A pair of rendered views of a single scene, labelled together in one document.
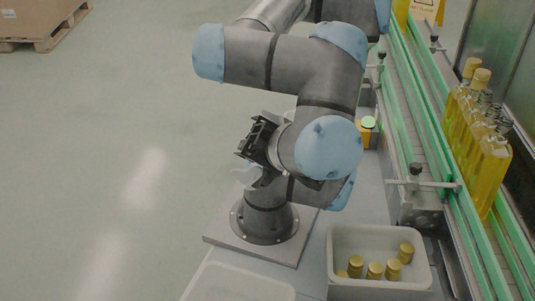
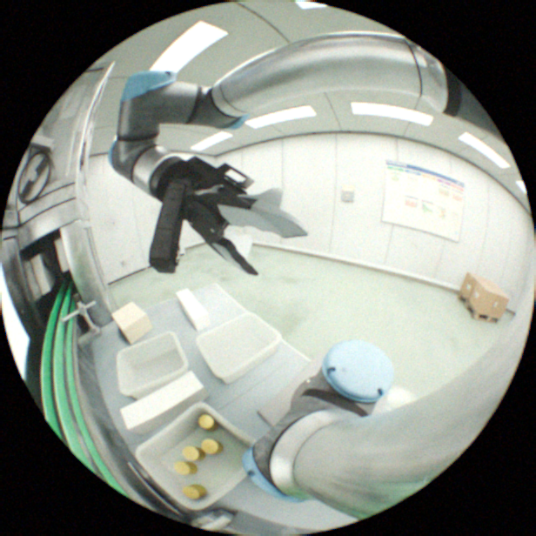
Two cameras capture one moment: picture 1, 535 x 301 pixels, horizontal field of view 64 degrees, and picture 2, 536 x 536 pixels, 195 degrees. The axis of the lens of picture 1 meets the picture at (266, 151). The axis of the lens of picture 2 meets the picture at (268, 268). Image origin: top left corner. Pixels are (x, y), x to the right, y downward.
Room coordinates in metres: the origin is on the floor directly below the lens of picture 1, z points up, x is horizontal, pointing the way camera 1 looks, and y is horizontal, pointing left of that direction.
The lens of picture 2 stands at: (0.74, -0.16, 1.19)
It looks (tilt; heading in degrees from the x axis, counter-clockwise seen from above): 24 degrees down; 118
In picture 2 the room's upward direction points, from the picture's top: straight up
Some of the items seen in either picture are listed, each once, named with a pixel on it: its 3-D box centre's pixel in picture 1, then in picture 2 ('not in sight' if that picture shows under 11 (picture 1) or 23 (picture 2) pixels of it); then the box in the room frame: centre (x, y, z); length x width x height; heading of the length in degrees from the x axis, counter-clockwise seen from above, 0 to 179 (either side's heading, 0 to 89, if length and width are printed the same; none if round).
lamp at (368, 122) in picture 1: (368, 121); not in sight; (1.18, -0.33, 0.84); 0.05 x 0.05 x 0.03
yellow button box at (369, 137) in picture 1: (365, 134); not in sight; (1.18, -0.33, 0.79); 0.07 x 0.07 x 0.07; 85
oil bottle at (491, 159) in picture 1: (483, 177); not in sight; (0.73, -0.48, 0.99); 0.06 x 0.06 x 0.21; 85
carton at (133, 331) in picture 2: not in sight; (130, 321); (0.07, -0.12, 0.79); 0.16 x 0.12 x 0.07; 4
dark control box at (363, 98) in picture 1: (357, 91); not in sight; (1.46, -0.35, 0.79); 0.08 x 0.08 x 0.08; 85
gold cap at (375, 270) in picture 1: (374, 273); (194, 453); (0.62, -0.25, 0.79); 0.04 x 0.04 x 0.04
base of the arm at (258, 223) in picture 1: (265, 205); not in sight; (0.82, 0.00, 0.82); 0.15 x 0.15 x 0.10
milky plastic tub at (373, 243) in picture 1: (374, 264); (200, 459); (0.64, -0.25, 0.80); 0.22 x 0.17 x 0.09; 85
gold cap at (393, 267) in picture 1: (393, 269); (185, 468); (0.63, -0.29, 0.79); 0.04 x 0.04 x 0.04
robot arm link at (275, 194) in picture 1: (270, 172); (349, 383); (0.81, -0.01, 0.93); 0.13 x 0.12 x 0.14; 76
